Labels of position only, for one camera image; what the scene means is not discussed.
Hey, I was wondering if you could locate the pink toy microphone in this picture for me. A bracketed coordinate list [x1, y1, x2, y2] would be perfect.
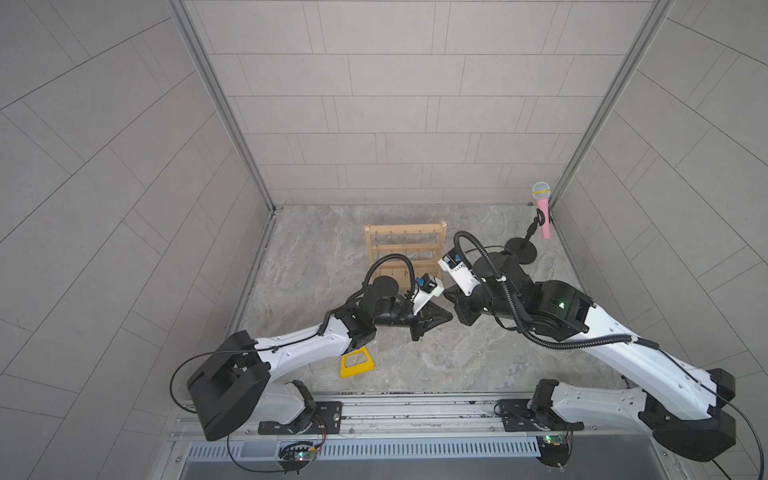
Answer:
[532, 181, 551, 239]

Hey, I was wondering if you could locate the yellow triangular plastic frame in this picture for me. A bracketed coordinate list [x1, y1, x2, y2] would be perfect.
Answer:
[340, 347, 375, 379]

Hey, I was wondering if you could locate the right green circuit board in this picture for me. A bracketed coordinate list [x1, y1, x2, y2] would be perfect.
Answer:
[536, 434, 572, 469]

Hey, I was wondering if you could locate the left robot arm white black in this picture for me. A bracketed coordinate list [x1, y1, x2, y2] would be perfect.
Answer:
[186, 253, 452, 441]

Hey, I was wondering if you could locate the wooden jewelry display stand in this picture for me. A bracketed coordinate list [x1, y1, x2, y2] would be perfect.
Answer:
[364, 221, 447, 279]

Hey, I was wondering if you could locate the left green circuit board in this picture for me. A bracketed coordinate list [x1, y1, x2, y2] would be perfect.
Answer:
[277, 441, 320, 473]

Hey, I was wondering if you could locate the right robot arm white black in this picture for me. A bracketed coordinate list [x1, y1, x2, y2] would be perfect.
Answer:
[440, 231, 748, 463]

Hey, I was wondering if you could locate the aluminium mounting rail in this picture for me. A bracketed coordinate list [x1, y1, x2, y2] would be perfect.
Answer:
[171, 380, 652, 441]

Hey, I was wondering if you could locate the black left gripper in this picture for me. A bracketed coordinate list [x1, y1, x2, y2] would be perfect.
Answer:
[369, 303, 451, 343]

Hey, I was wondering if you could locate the green circuit board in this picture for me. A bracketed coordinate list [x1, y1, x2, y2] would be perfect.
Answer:
[536, 434, 572, 469]
[277, 441, 320, 473]

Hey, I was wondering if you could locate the black microphone stand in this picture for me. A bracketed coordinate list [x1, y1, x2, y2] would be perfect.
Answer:
[504, 209, 545, 265]

